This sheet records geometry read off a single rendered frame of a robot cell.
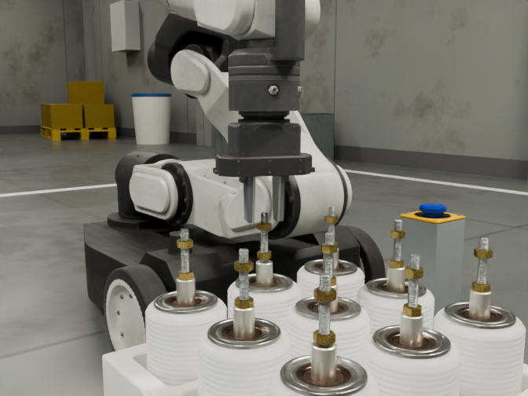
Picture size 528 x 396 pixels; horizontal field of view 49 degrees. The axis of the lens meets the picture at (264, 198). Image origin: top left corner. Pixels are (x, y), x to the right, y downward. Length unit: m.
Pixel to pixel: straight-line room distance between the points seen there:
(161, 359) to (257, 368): 0.15
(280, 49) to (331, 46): 4.38
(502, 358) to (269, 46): 0.43
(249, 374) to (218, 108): 0.66
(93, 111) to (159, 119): 1.34
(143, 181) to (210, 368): 0.83
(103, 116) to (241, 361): 7.34
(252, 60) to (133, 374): 0.38
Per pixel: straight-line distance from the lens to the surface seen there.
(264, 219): 0.74
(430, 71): 4.38
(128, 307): 1.08
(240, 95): 0.70
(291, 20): 0.68
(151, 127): 6.72
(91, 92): 8.39
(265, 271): 0.75
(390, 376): 0.58
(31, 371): 1.19
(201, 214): 1.25
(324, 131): 4.75
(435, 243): 0.89
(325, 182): 1.03
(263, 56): 0.69
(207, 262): 1.06
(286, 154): 0.72
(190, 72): 1.18
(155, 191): 1.31
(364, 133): 4.77
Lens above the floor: 0.49
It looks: 9 degrees down
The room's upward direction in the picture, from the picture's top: straight up
